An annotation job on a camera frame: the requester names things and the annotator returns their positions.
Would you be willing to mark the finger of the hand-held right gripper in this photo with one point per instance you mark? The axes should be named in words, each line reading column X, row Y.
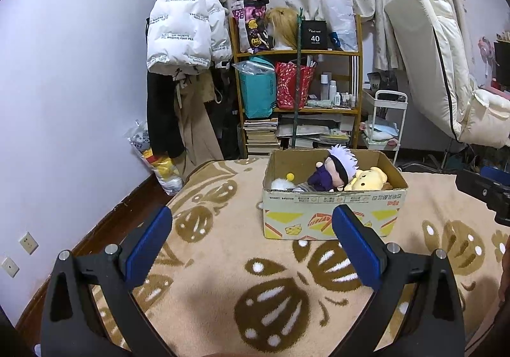
column 496, row 174
column 478, row 187

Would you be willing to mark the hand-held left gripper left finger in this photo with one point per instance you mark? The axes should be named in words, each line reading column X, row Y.
column 149, row 249

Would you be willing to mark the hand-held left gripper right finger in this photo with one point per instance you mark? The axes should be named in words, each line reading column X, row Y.
column 358, row 249

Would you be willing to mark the yellow bear plush toy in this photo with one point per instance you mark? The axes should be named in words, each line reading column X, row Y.
column 366, row 180

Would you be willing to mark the printed cardboard box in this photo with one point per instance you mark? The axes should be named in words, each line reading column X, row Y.
column 303, row 200

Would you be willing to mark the purple doll plush white hair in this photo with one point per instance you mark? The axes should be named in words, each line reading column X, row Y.
column 322, row 178

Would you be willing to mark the beige patterned fluffy rug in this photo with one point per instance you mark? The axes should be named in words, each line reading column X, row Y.
column 223, row 245

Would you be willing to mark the clear bag of plush toys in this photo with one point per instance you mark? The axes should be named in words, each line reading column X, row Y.
column 159, row 165

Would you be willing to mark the white fluffy plush toy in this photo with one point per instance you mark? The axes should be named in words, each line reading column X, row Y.
column 281, row 183

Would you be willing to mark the blue white cloth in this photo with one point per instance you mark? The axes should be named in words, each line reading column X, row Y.
column 380, row 133

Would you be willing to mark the pile of magazines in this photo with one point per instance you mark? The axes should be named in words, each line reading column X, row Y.
column 318, row 135

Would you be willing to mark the white trolley cart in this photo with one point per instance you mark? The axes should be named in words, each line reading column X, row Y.
column 392, row 95

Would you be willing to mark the black hanging garment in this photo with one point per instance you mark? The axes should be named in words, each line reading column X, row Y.
column 163, row 113

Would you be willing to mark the white folded mattress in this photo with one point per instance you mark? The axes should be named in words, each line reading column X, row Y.
column 430, row 42

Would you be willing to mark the stack of books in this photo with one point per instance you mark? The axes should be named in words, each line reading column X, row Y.
column 261, row 137

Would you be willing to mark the group of cosmetic bottles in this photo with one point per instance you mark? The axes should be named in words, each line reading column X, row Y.
column 338, row 95

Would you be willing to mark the green pole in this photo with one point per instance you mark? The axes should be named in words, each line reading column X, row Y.
column 297, row 101

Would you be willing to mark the red patterned bag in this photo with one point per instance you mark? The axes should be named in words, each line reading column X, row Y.
column 289, row 86

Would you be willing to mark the teal bag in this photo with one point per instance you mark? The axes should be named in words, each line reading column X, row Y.
column 257, row 93

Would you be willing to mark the clear plastic bag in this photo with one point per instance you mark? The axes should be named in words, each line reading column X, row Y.
column 342, row 26

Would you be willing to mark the black box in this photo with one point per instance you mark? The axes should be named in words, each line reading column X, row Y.
column 314, row 36

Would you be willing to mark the white puffer jacket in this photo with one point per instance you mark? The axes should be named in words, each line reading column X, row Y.
column 179, row 22

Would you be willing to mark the blonde wig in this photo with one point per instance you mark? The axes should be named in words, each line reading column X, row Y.
column 281, row 26

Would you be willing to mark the purple printed bag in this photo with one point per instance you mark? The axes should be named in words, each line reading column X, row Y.
column 251, row 22

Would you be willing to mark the white wall socket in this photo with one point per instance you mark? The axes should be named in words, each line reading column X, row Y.
column 28, row 243
column 8, row 267

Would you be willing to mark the yellow frame shelf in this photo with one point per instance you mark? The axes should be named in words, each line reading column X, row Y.
column 342, row 55

